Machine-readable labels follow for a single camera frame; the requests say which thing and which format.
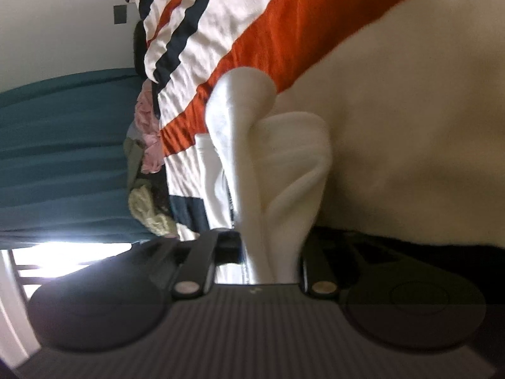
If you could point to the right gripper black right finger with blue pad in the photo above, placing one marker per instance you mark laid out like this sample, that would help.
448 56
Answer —
333 261

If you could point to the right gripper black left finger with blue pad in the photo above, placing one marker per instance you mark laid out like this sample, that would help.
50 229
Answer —
186 269

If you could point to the white garment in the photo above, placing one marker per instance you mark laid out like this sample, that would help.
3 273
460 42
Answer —
260 174

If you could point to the dark clothes pile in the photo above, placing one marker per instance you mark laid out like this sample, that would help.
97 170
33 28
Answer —
133 150

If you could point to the light green knitted cloth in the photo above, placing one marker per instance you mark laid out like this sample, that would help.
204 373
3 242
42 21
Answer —
142 207

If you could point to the pink crumpled garment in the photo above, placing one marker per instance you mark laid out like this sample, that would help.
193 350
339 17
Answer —
148 125

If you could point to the teal curtain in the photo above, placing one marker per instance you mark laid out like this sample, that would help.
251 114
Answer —
63 168

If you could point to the striped white orange black blanket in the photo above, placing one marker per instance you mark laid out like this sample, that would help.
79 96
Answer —
412 91

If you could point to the window with dark frame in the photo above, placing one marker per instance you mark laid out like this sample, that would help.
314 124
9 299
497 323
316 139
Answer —
33 266

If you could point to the dark wall switch plate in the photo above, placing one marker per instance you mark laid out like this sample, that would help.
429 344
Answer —
120 14

